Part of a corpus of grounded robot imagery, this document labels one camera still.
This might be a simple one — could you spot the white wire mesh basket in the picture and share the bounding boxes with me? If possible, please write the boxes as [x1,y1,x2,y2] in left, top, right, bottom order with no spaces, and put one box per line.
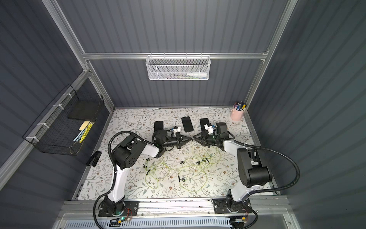
[145,55,211,81]

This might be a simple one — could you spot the black smartphone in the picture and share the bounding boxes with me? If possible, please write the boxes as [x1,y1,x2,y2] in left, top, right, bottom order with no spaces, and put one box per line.
[154,121,164,132]
[181,116,194,133]
[200,118,210,131]

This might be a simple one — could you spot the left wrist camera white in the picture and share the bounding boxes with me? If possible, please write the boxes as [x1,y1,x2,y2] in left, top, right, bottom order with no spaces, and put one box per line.
[171,127,181,134]

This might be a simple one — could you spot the black notebook in basket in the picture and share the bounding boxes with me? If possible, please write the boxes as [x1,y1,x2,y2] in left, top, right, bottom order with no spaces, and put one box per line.
[67,101,102,122]

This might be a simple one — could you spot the pink pen cup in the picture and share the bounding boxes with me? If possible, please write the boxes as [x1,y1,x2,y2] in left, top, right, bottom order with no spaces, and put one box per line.
[231,102,246,122]

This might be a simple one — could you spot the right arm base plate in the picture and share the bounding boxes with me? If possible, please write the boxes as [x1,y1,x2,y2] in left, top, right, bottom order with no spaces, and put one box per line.
[211,198,252,215]

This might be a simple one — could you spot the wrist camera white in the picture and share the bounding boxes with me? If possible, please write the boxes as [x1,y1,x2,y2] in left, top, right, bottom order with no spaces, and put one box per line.
[171,127,181,134]
[204,124,215,135]

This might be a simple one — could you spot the green wired earphones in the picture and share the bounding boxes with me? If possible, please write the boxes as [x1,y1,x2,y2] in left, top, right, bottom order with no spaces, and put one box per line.
[144,148,185,192]
[177,141,225,194]

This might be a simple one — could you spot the floral table mat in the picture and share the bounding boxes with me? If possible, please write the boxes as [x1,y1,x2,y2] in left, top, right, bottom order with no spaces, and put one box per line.
[78,107,253,200]

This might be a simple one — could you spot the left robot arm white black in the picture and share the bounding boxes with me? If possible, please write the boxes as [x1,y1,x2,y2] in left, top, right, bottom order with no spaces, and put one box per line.
[99,129,193,211]

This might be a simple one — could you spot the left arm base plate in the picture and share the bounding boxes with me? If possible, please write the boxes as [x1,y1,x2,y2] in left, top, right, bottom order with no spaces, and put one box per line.
[98,200,140,217]

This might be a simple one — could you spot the black clip on frame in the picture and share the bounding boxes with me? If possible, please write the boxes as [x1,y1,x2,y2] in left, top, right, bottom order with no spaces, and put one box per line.
[86,151,102,168]

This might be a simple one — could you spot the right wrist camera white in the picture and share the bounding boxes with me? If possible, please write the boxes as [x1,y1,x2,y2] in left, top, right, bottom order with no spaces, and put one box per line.
[204,124,215,135]

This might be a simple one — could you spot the black wire wall basket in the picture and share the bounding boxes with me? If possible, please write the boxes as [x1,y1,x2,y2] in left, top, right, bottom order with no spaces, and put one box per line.
[23,86,104,156]

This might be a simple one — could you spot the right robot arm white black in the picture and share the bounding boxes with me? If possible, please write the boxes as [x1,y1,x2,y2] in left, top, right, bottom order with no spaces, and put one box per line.
[193,118,300,212]

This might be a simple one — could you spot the white marker in basket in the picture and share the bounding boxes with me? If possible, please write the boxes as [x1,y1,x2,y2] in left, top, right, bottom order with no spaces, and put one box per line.
[186,72,207,79]

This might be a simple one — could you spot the yellow sticky notes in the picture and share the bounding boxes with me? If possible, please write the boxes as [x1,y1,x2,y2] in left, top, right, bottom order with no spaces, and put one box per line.
[79,121,90,131]

